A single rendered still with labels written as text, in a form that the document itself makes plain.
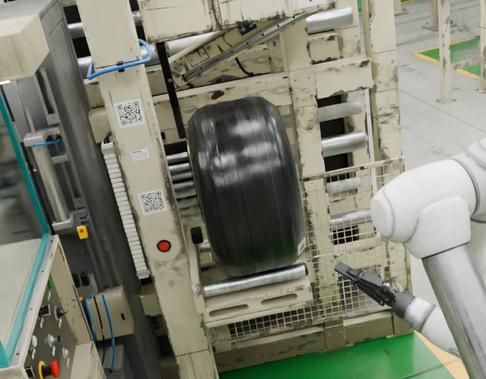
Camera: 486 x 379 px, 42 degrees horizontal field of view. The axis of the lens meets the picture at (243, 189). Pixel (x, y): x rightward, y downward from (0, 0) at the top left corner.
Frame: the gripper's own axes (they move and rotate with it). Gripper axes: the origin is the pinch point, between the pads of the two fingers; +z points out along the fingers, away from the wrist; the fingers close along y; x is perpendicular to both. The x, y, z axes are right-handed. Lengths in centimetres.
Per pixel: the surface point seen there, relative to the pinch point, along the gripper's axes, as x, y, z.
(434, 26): 524, 385, 172
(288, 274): -4.6, 14.3, 18.0
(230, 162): -1.4, -26.5, 38.9
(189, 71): 29, -13, 82
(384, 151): 73, 39, 24
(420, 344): 42, 121, -21
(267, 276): -9.2, 14.0, 23.0
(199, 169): -7, -24, 46
